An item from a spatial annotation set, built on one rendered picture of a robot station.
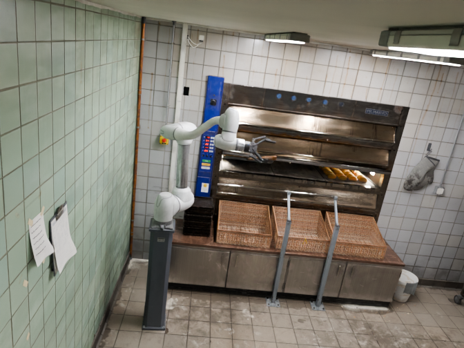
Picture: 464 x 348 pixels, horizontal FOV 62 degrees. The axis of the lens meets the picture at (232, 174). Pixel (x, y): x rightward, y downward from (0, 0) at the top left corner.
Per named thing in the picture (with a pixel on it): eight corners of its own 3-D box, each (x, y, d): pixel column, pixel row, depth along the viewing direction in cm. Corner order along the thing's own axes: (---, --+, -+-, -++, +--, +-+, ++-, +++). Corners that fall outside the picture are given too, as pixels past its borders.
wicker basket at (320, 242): (267, 227, 438) (271, 205, 429) (315, 231, 444) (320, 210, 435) (274, 249, 393) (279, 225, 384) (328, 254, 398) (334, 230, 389)
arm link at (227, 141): (235, 152, 265) (238, 132, 264) (212, 148, 265) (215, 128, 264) (234, 151, 276) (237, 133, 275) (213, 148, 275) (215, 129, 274)
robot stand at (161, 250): (141, 330, 343) (148, 229, 311) (143, 314, 362) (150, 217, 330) (165, 330, 346) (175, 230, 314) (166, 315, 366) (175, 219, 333)
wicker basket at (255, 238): (215, 221, 434) (218, 199, 425) (265, 227, 438) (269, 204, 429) (215, 243, 388) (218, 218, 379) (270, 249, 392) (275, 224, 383)
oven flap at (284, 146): (222, 147, 407) (225, 128, 407) (386, 166, 422) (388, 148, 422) (223, 147, 402) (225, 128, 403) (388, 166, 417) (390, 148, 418)
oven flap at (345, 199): (217, 192, 424) (219, 175, 424) (374, 210, 439) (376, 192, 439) (217, 193, 419) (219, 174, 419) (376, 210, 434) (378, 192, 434)
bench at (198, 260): (170, 262, 451) (175, 217, 432) (371, 280, 471) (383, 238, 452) (164, 291, 398) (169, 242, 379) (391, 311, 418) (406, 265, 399)
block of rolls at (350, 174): (315, 162, 497) (315, 158, 495) (351, 166, 501) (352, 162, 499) (328, 179, 440) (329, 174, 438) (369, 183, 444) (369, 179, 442)
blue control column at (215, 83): (195, 199, 631) (210, 63, 562) (204, 200, 632) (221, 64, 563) (186, 264, 449) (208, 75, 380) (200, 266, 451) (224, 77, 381)
